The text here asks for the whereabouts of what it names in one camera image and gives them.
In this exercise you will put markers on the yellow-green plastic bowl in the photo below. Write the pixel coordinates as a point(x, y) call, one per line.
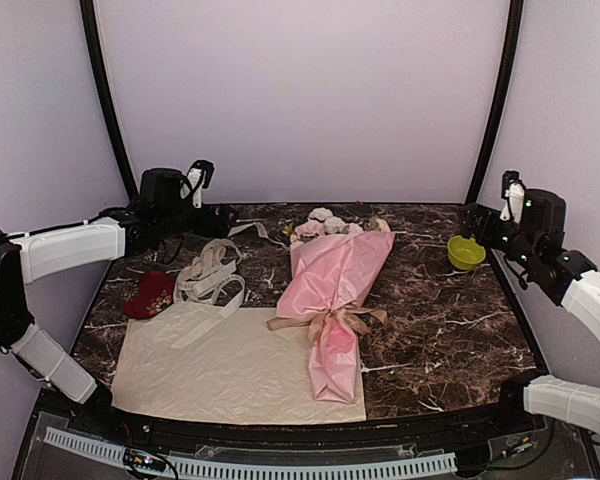
point(465, 254)

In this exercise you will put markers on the left black frame post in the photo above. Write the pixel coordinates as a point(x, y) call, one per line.
point(104, 93)

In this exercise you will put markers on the black frame post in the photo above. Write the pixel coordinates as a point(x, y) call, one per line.
point(104, 93)
point(496, 111)

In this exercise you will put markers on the right black frame post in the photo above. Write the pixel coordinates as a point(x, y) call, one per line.
point(496, 111)

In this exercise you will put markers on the tan satin ribbon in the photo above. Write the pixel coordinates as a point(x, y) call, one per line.
point(318, 321)

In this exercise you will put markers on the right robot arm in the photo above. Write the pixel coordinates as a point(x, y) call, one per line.
point(529, 231)

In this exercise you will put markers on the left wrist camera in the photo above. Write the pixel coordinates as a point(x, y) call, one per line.
point(198, 178)

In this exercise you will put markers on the red floral bowl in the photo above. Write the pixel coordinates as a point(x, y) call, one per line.
point(148, 296)

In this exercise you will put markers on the pink wrapping paper sheet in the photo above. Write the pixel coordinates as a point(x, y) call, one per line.
point(330, 272)

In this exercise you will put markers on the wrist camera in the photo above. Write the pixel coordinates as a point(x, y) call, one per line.
point(198, 178)
point(513, 193)

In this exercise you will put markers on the cream printed ribbon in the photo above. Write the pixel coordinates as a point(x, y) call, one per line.
point(203, 281)

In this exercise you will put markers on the small circuit board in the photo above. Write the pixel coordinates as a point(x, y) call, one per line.
point(140, 461)

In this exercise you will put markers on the cream wrapping paper sheet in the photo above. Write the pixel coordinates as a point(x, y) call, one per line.
point(187, 364)

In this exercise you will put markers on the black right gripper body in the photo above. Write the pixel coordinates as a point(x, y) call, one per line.
point(487, 237)

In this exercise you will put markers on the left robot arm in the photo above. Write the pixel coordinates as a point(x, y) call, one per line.
point(169, 203)

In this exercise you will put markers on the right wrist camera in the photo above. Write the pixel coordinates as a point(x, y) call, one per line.
point(513, 193)

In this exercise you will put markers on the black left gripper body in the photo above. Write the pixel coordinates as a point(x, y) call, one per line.
point(205, 226)

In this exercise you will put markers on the grey slotted cable duct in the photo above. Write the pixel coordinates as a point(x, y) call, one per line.
point(233, 463)

